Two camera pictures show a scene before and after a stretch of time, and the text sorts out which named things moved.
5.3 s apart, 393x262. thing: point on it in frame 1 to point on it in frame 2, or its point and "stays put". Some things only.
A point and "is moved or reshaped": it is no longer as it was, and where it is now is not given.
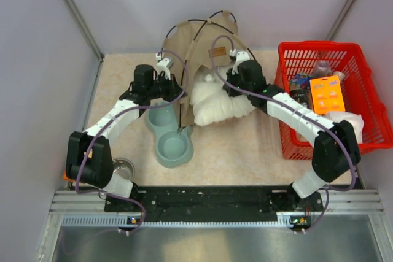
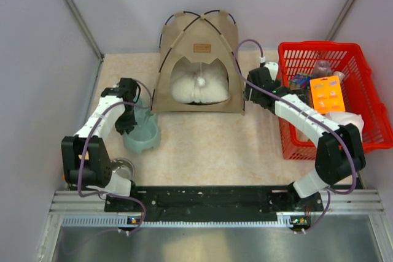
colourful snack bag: [299, 81] stays put
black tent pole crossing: [210, 23] to [199, 17]
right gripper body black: [234, 80] to [255, 94]
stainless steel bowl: [123, 167] stays put
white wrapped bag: [356, 119] stays put
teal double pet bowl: [174, 146] to [143, 137]
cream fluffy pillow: [210, 104] is moved or reshaped
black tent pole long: [215, 24] to [210, 24]
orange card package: [327, 96] stays put
